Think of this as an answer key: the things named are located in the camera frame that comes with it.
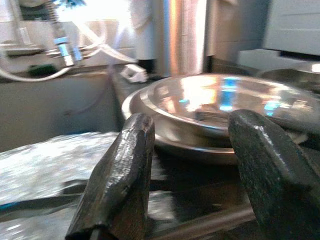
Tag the small white plastic clip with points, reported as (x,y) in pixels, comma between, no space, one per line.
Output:
(132,73)

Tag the steel gooseneck spring faucet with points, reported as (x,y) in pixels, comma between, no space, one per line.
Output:
(65,50)

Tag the large steel plate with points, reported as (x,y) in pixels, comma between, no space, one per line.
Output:
(190,152)

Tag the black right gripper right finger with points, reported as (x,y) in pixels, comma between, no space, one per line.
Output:
(275,180)

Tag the stainless steel sink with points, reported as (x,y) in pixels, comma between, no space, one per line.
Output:
(50,107)

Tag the large steel bowl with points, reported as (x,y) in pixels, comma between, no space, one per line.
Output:
(212,95)

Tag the tall stainless steel canister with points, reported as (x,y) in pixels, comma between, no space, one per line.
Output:
(185,37)

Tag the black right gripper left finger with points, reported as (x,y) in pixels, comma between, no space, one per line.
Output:
(120,180)

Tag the dark scouring pad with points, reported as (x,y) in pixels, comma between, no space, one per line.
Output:
(41,70)

